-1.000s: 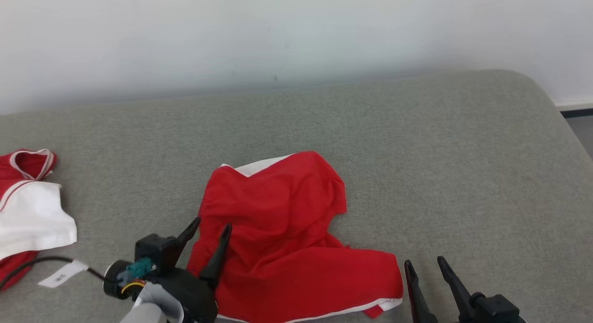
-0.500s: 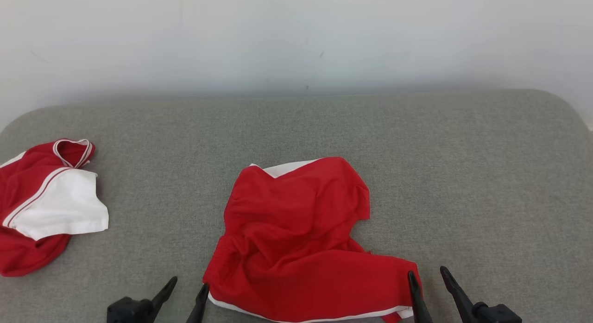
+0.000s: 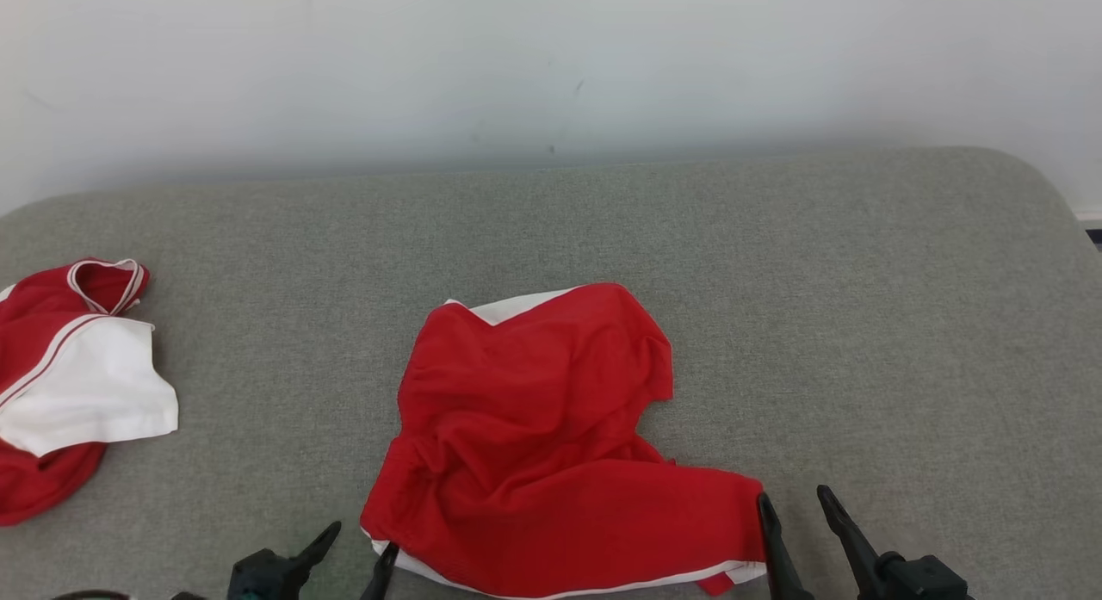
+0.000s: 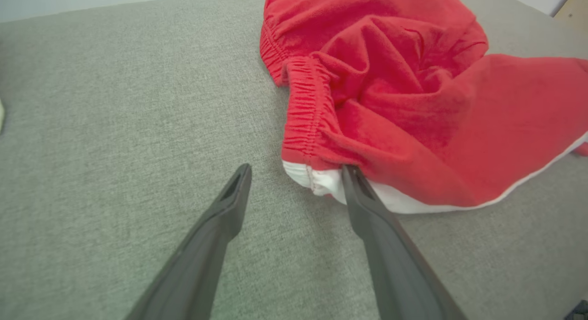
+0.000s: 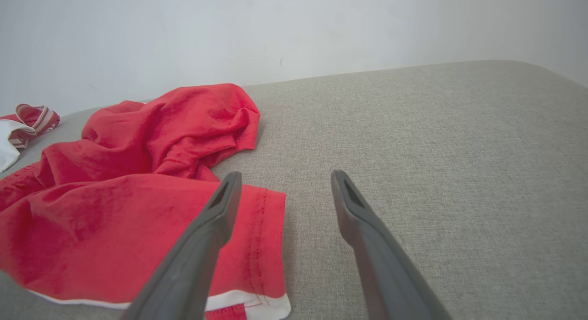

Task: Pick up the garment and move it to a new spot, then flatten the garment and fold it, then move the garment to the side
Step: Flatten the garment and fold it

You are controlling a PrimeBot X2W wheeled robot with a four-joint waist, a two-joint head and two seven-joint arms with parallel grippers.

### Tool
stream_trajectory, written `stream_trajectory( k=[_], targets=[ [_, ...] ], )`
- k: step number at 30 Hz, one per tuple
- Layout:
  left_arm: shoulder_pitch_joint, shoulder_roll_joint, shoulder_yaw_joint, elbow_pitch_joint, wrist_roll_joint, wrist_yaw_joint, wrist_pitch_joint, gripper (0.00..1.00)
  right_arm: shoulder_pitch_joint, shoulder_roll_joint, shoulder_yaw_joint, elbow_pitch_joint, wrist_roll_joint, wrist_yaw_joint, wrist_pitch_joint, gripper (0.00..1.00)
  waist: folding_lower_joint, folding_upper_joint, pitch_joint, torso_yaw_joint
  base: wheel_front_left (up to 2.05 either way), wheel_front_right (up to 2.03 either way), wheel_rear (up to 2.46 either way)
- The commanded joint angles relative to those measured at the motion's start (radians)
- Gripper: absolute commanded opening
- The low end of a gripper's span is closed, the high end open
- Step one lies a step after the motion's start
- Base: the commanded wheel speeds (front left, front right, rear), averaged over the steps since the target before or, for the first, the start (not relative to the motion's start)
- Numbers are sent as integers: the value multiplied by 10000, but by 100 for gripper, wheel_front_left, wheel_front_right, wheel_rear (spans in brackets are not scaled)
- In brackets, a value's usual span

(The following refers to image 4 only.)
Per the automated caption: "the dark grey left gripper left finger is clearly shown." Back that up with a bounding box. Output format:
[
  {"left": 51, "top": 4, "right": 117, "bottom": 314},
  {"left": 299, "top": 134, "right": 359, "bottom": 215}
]
[{"left": 124, "top": 163, "right": 253, "bottom": 320}]

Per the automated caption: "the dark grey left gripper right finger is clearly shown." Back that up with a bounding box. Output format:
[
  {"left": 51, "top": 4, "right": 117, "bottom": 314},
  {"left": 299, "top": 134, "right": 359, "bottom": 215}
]
[{"left": 341, "top": 165, "right": 467, "bottom": 320}]

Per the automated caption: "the red shorts white trim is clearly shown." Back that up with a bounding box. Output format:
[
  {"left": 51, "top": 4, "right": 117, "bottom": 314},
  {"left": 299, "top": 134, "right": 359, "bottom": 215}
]
[{"left": 259, "top": 0, "right": 588, "bottom": 215}]

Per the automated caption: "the grey fabric sofa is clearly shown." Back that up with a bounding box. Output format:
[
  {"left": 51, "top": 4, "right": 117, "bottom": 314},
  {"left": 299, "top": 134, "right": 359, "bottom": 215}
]
[{"left": 0, "top": 0, "right": 588, "bottom": 320}]

